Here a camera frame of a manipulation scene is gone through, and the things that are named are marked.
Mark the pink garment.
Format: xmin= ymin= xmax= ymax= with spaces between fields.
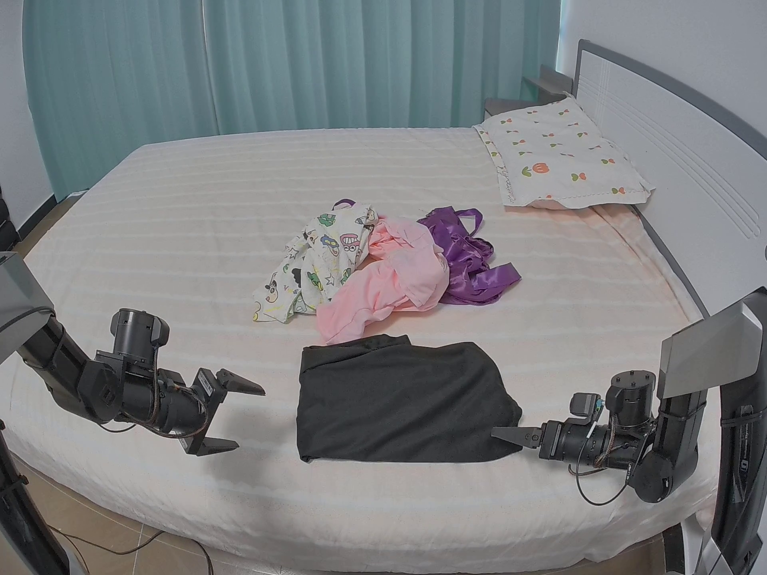
xmin=316 ymin=214 xmax=451 ymax=346

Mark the white printed pyjama garment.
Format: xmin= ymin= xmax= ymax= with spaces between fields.
xmin=250 ymin=201 xmax=380 ymax=325

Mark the white printed pillow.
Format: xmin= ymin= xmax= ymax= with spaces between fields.
xmin=472 ymin=95 xmax=656 ymax=209

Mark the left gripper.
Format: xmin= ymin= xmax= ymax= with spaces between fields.
xmin=160 ymin=368 xmax=267 ymax=457

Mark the bed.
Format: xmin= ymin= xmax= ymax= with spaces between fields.
xmin=0 ymin=40 xmax=767 ymax=575

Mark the black cable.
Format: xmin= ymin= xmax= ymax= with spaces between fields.
xmin=53 ymin=529 xmax=212 ymax=575
xmin=0 ymin=305 xmax=56 ymax=329
xmin=574 ymin=470 xmax=631 ymax=507

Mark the blue-green curtain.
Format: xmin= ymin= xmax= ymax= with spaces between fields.
xmin=204 ymin=0 xmax=567 ymax=136
xmin=23 ymin=0 xmax=223 ymax=202

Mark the black chest of drawers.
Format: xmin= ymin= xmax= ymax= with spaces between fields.
xmin=0 ymin=186 xmax=16 ymax=251

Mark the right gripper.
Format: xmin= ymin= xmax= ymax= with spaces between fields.
xmin=537 ymin=418 xmax=592 ymax=463

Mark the grey bedside table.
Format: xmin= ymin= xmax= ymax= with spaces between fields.
xmin=483 ymin=65 xmax=576 ymax=119

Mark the black T-shirt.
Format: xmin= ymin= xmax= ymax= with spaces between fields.
xmin=296 ymin=333 xmax=524 ymax=465

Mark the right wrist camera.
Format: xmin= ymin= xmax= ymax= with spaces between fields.
xmin=569 ymin=392 xmax=600 ymax=422

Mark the purple garment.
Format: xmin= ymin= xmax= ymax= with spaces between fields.
xmin=331 ymin=198 xmax=523 ymax=307

